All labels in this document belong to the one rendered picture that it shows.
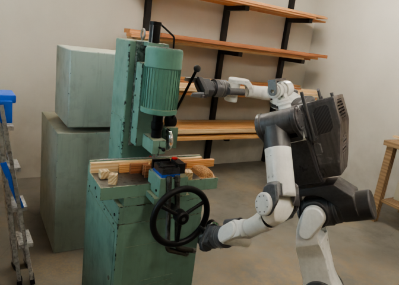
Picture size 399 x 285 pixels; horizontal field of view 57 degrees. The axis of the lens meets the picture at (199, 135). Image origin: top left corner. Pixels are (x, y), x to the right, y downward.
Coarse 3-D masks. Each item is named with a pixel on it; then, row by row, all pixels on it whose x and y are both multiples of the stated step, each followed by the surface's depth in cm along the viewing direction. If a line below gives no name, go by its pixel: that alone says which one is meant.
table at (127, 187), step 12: (96, 180) 164; (120, 180) 167; (132, 180) 169; (144, 180) 171; (192, 180) 180; (204, 180) 183; (216, 180) 187; (96, 192) 163; (108, 192) 159; (120, 192) 162; (132, 192) 165; (144, 192) 168
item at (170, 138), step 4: (168, 128) 199; (164, 132) 200; (168, 132) 196; (164, 136) 199; (168, 136) 195; (172, 136) 195; (168, 140) 196; (172, 140) 195; (168, 144) 196; (172, 144) 196; (168, 148) 197
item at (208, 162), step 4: (184, 160) 194; (188, 160) 195; (192, 160) 196; (196, 160) 197; (200, 160) 198; (204, 160) 199; (208, 160) 201; (212, 160) 202; (120, 164) 176; (124, 164) 177; (128, 164) 177; (188, 164) 195; (192, 164) 196; (196, 164) 197; (200, 164) 199; (204, 164) 200; (208, 164) 201; (212, 164) 203; (120, 168) 176; (124, 168) 177; (128, 168) 178; (120, 172) 176; (124, 172) 177
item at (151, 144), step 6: (144, 138) 185; (150, 138) 179; (156, 138) 180; (162, 138) 182; (144, 144) 186; (150, 144) 179; (156, 144) 177; (162, 144) 179; (150, 150) 179; (156, 150) 178
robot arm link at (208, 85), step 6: (198, 78) 179; (204, 78) 180; (198, 84) 180; (204, 84) 177; (210, 84) 179; (216, 84) 180; (222, 84) 180; (198, 90) 179; (204, 90) 174; (210, 90) 177; (216, 90) 180; (222, 90) 180; (204, 96) 175; (210, 96) 180; (216, 96) 182
